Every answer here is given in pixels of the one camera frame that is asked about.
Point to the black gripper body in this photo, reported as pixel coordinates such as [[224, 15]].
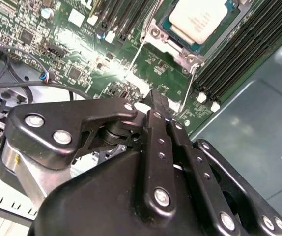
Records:
[[94, 201]]

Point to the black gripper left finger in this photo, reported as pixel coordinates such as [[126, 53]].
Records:
[[57, 115]]

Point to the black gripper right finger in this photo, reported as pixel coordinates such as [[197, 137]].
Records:
[[205, 172]]

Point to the metal socket cover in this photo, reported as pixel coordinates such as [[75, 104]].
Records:
[[137, 84]]

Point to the thin metal locking lever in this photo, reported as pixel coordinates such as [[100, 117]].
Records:
[[148, 17]]

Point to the silver CPU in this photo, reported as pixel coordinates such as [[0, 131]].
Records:
[[197, 19]]

